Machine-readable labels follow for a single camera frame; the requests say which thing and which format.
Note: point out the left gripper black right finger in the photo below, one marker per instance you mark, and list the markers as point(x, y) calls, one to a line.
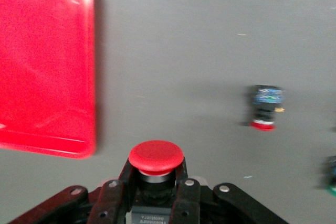
point(187, 200)

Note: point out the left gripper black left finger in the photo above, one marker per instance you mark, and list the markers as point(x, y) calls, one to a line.
point(113, 200)

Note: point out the red mushroom push button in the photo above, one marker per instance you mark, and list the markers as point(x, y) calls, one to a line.
point(265, 103)
point(156, 155)

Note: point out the green mushroom push button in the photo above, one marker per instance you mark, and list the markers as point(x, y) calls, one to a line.
point(331, 171)

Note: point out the red plastic tray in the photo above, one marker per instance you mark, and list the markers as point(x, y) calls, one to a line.
point(39, 64)

